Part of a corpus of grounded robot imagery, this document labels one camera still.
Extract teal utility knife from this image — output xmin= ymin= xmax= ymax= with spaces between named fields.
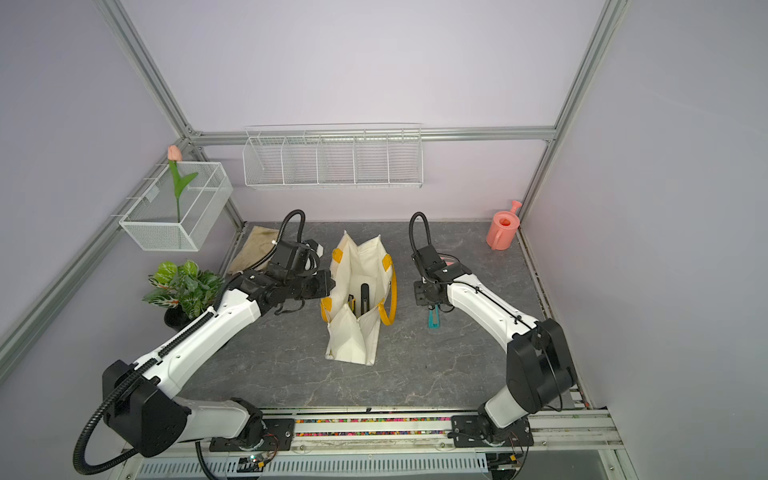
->
xmin=428 ymin=304 xmax=440 ymax=329

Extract slim black utility knife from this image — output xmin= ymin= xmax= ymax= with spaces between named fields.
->
xmin=360 ymin=283 xmax=371 ymax=315

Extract illustrated tote bag yellow handles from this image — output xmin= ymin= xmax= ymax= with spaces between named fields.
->
xmin=321 ymin=234 xmax=398 ymax=366

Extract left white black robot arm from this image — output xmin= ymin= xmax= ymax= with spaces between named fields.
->
xmin=72 ymin=231 xmax=335 ymax=475

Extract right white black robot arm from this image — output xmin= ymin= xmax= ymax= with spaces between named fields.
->
xmin=408 ymin=211 xmax=578 ymax=446

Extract beige work glove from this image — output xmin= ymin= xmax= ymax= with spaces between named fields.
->
xmin=227 ymin=226 xmax=279 ymax=274

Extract pink watering can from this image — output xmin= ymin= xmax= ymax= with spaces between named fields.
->
xmin=486 ymin=201 xmax=522 ymax=251

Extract potted green plant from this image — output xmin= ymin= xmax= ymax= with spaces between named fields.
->
xmin=142 ymin=260 xmax=224 ymax=332

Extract white mesh side basket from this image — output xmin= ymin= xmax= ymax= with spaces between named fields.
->
xmin=119 ymin=161 xmax=233 ymax=252

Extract artificial pink tulip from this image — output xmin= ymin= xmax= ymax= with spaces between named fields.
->
xmin=167 ymin=145 xmax=198 ymax=223

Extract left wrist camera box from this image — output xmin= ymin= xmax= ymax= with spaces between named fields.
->
xmin=268 ymin=240 xmax=323 ymax=278

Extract white wire wall shelf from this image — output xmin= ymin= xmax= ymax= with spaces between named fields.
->
xmin=242 ymin=123 xmax=424 ymax=189

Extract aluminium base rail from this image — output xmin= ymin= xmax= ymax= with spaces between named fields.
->
xmin=111 ymin=407 xmax=637 ymax=479

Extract aluminium cage frame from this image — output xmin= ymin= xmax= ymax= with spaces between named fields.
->
xmin=0 ymin=0 xmax=631 ymax=385

